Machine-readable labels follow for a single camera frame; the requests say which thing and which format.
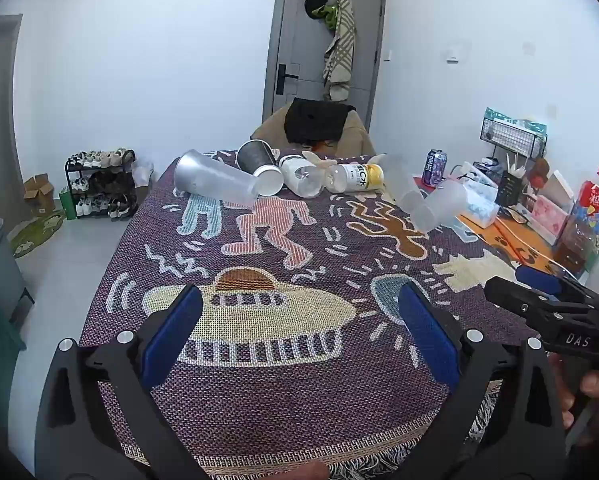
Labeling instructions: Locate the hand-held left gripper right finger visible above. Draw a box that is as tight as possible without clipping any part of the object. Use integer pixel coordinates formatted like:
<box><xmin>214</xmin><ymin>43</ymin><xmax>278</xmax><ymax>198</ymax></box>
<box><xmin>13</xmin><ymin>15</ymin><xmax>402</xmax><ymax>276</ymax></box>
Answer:
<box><xmin>397</xmin><ymin>280</ymin><xmax>567</xmax><ymax>480</ymax></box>

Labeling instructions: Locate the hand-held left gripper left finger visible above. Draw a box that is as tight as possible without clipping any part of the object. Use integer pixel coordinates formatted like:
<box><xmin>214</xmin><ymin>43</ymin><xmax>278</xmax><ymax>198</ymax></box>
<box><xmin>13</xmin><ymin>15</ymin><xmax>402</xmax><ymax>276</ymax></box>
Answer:
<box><xmin>36</xmin><ymin>284</ymin><xmax>205</xmax><ymax>480</ymax></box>

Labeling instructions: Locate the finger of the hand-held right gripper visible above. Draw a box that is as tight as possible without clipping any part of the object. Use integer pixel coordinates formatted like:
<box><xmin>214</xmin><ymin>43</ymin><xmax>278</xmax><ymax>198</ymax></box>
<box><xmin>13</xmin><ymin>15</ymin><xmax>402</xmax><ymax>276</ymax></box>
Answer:
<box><xmin>483</xmin><ymin>276</ymin><xmax>599</xmax><ymax>332</ymax></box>
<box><xmin>516</xmin><ymin>264</ymin><xmax>599</xmax><ymax>307</ymax></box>

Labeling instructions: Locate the small frosted plastic cup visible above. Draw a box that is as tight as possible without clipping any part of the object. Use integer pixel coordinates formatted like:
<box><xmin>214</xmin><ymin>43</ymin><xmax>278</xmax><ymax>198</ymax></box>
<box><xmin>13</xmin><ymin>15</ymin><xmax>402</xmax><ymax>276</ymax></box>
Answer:
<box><xmin>409</xmin><ymin>180</ymin><xmax>469</xmax><ymax>234</ymax></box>

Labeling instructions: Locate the clear plastic cup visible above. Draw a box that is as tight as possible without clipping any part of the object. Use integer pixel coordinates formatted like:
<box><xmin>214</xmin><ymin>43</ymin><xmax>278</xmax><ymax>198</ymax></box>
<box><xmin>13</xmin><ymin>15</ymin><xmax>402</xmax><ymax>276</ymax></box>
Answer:
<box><xmin>379</xmin><ymin>154</ymin><xmax>431</xmax><ymax>212</ymax></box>

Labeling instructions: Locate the large frosted plastic cup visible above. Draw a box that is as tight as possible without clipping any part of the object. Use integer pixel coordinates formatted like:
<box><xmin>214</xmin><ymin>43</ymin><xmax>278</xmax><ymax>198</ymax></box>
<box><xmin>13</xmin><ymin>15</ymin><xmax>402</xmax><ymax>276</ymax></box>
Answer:
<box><xmin>174</xmin><ymin>149</ymin><xmax>260</xmax><ymax>209</ymax></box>

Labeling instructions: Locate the black paper cup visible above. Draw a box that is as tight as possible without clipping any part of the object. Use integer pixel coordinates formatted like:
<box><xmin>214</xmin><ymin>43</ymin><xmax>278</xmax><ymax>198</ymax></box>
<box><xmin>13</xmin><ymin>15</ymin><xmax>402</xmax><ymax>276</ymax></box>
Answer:
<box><xmin>236</xmin><ymin>139</ymin><xmax>285</xmax><ymax>196</ymax></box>

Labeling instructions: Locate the orange desk mat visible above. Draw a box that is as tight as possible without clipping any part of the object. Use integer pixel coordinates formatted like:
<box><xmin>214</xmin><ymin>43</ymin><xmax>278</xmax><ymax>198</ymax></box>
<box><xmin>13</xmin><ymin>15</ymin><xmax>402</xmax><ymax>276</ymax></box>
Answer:
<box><xmin>456</xmin><ymin>205</ymin><xmax>571</xmax><ymax>277</ymax></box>

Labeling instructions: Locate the pink box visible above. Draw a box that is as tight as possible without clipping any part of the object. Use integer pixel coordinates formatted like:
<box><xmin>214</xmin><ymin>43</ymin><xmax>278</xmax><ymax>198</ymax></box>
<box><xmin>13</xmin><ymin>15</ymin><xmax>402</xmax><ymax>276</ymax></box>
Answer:
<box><xmin>531</xmin><ymin>170</ymin><xmax>576</xmax><ymax>247</ymax></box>

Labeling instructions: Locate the red snack packet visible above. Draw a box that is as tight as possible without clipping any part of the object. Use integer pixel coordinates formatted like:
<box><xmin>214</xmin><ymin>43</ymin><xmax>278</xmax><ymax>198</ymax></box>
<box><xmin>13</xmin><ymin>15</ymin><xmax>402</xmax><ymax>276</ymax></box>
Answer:
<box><xmin>576</xmin><ymin>180</ymin><xmax>599</xmax><ymax>227</ymax></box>

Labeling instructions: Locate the black pen holder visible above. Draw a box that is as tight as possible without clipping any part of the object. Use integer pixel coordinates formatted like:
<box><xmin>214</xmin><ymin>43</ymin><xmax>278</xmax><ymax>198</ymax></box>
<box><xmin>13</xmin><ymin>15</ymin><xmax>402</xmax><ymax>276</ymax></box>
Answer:
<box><xmin>496</xmin><ymin>170</ymin><xmax>531</xmax><ymax>207</ymax></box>

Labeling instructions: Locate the clear tissue box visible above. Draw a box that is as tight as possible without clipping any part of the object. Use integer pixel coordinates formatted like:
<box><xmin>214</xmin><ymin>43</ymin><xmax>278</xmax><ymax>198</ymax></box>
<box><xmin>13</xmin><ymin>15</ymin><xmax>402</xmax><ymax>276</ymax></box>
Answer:
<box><xmin>458</xmin><ymin>179</ymin><xmax>501</xmax><ymax>227</ymax></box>

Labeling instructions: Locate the printed woven blanket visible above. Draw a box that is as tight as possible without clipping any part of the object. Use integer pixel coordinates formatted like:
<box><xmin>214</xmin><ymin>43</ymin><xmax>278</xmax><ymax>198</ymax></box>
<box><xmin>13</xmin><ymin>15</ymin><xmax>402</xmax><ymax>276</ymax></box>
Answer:
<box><xmin>77</xmin><ymin>147</ymin><xmax>545</xmax><ymax>480</ymax></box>

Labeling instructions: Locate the purple drink can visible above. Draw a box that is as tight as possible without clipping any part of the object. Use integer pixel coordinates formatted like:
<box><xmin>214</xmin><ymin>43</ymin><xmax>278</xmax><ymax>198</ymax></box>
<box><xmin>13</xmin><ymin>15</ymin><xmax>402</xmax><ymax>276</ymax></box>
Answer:
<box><xmin>423</xmin><ymin>149</ymin><xmax>449</xmax><ymax>187</ymax></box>

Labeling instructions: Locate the white plastic bag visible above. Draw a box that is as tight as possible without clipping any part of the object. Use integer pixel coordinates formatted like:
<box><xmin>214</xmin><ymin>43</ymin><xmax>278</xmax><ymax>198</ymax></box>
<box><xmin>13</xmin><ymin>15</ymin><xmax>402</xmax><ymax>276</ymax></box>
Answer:
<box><xmin>132</xmin><ymin>159</ymin><xmax>156</xmax><ymax>187</ymax></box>

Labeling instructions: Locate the green bag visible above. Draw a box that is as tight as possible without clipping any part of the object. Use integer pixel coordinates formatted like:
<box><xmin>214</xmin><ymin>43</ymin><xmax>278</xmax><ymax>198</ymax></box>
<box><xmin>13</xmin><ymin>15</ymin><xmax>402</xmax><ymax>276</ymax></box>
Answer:
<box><xmin>58</xmin><ymin>186</ymin><xmax>80</xmax><ymax>221</ymax></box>

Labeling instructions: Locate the black shoe rack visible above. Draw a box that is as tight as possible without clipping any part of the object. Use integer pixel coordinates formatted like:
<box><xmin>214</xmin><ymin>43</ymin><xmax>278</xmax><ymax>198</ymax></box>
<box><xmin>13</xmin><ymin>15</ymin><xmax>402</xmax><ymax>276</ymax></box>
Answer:
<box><xmin>65</xmin><ymin>148</ymin><xmax>140</xmax><ymax>220</ymax></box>

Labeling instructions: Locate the green floor mat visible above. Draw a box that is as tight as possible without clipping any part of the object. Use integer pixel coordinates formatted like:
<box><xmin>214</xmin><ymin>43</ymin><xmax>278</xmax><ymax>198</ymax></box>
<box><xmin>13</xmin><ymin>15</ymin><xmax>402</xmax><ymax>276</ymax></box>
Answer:
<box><xmin>8</xmin><ymin>208</ymin><xmax>67</xmax><ymax>260</ymax></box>

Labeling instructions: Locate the clear bottle yellow label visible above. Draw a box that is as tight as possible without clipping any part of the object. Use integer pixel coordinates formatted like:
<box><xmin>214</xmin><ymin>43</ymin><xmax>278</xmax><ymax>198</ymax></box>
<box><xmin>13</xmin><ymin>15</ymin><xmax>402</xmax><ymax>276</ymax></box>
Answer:
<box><xmin>324</xmin><ymin>161</ymin><xmax>385</xmax><ymax>194</ymax></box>

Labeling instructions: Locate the group of sneakers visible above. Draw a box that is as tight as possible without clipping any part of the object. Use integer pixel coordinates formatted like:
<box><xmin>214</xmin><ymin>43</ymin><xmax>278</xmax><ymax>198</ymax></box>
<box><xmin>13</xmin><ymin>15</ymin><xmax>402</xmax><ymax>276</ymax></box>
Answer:
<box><xmin>68</xmin><ymin>148</ymin><xmax>136</xmax><ymax>219</ymax></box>

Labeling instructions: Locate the cardboard box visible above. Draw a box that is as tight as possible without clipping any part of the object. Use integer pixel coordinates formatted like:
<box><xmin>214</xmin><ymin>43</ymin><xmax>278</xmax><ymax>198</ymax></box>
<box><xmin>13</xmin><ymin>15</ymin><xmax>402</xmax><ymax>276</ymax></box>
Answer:
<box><xmin>23</xmin><ymin>173</ymin><xmax>56</xmax><ymax>214</ymax></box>

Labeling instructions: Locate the clear bottle white label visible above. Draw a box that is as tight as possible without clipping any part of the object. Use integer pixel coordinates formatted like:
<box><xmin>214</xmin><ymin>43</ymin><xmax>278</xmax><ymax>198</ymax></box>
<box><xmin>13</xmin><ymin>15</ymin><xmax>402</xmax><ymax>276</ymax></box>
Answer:
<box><xmin>278</xmin><ymin>155</ymin><xmax>330</xmax><ymax>199</ymax></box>

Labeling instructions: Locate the chair with dark jacket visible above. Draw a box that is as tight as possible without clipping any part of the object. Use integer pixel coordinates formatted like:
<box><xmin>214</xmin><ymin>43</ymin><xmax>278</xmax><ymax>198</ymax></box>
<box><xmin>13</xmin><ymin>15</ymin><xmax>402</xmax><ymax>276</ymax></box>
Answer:
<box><xmin>250</xmin><ymin>105</ymin><xmax>377</xmax><ymax>157</ymax></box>

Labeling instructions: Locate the black garment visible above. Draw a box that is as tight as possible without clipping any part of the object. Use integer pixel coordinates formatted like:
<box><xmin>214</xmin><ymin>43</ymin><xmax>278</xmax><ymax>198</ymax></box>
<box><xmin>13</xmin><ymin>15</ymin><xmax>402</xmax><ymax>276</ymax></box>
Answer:
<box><xmin>285</xmin><ymin>98</ymin><xmax>357</xmax><ymax>145</ymax></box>

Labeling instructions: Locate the plaid scarf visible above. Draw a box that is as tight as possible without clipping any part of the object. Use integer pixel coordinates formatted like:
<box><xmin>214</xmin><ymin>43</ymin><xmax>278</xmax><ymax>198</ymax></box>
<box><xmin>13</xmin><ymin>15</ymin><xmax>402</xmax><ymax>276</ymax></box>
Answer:
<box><xmin>321</xmin><ymin>0</ymin><xmax>357</xmax><ymax>102</ymax></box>

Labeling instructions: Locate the green plush toy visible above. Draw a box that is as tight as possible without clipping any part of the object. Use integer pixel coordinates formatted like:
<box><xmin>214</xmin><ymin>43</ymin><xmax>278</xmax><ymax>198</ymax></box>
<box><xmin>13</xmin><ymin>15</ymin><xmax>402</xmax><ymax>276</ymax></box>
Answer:
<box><xmin>313</xmin><ymin>4</ymin><xmax>341</xmax><ymax>29</ymax></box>

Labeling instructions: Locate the grey door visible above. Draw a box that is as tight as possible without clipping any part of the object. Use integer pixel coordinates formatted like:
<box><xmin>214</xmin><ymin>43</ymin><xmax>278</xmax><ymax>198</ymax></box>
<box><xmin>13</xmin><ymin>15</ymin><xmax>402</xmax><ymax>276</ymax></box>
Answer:
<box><xmin>262</xmin><ymin>0</ymin><xmax>389</xmax><ymax>134</ymax></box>

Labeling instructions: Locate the white cable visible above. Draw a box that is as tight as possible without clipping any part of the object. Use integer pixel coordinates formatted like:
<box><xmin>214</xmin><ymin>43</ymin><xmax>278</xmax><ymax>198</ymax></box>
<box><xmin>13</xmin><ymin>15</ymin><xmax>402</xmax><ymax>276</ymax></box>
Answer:
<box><xmin>497</xmin><ymin>217</ymin><xmax>583</xmax><ymax>277</ymax></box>

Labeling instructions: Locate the black wire basket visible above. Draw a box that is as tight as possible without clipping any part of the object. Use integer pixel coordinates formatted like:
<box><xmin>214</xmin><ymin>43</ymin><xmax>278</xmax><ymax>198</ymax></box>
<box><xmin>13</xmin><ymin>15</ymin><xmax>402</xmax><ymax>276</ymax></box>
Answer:
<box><xmin>479</xmin><ymin>117</ymin><xmax>548</xmax><ymax>159</ymax></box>

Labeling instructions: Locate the black door lock handle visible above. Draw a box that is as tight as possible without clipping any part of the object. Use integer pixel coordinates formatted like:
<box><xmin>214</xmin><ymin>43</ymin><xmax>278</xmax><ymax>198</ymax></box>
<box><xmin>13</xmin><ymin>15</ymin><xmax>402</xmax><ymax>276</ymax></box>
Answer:
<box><xmin>275</xmin><ymin>63</ymin><xmax>299</xmax><ymax>95</ymax></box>

